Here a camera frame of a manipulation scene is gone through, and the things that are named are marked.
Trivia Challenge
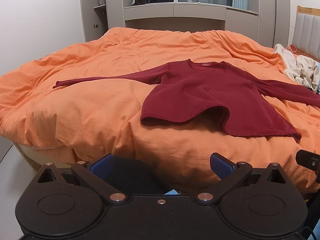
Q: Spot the dark red long-sleeve sweater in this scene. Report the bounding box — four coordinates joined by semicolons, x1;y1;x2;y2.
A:
53;58;320;143

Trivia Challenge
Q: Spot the orange duvet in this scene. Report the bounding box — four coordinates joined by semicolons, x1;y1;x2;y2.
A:
1;27;319;192

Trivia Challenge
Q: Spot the light blue garment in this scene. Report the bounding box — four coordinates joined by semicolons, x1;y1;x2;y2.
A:
315;62;320;94

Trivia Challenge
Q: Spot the beige crumpled garment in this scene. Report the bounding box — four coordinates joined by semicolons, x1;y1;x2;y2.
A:
273;43;318;94

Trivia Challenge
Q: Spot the grey padded headboard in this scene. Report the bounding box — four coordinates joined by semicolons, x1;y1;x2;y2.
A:
292;5;320;62

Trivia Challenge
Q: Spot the light wooden bed frame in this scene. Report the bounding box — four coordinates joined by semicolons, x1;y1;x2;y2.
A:
13;142;77;171

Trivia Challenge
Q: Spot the grey wall cabinet unit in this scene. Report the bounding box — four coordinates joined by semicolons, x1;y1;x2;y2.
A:
80;0;291;47

